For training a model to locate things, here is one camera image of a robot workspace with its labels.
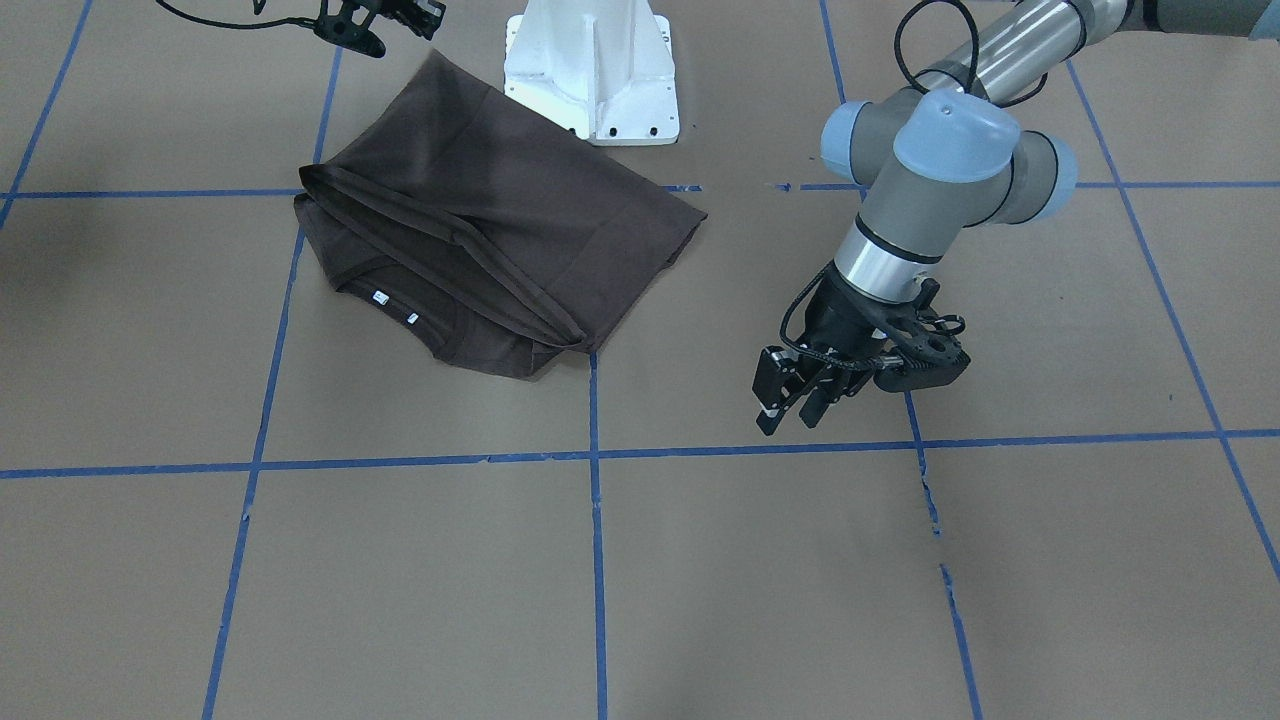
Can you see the dark brown t-shirt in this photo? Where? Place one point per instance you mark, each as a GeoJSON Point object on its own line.
{"type": "Point", "coordinates": [496, 238]}

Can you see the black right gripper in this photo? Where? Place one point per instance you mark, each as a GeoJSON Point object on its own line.
{"type": "Point", "coordinates": [402, 12]}

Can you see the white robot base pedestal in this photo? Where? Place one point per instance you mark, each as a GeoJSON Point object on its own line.
{"type": "Point", "coordinates": [603, 70]}

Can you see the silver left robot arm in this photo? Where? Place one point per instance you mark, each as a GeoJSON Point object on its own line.
{"type": "Point", "coordinates": [940, 155]}

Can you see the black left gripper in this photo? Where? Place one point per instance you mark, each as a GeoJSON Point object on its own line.
{"type": "Point", "coordinates": [841, 322]}

